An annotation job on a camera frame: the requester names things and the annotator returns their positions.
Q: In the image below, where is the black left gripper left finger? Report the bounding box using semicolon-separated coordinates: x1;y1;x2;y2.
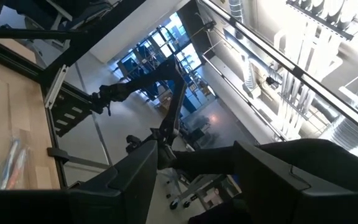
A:
0;140;158;224

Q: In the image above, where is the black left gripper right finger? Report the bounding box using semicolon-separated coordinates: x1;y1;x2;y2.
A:
233;140;358;224

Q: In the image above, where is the orange toothbrush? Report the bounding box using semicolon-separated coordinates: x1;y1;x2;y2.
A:
7;146;30;190

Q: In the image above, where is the grey chair leg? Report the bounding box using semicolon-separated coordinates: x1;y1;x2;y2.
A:
166;173;239;211

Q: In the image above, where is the blue toothbrush in clear wrapper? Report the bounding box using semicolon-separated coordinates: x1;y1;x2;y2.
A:
0;138;21;190

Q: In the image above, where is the white building pillar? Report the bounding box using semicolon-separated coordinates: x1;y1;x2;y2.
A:
88;0;188;65

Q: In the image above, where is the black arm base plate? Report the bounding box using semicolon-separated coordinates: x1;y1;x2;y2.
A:
44;83;93;138

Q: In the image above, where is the silver air duct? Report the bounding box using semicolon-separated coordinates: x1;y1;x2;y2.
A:
318;70;358;156
228;0;259;94

